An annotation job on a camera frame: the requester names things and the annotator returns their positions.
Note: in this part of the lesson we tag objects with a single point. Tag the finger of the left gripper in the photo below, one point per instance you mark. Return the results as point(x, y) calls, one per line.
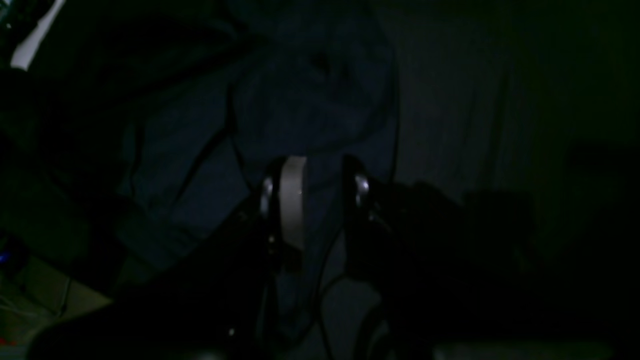
point(25, 52)

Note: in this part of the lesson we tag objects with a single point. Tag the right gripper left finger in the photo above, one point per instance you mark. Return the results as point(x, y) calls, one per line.
point(282, 206)

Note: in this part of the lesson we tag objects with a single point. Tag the dark navy t-shirt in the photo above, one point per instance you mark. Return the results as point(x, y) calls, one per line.
point(133, 151)

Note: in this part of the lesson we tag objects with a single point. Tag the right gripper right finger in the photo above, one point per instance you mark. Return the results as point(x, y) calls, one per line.
point(367, 236)

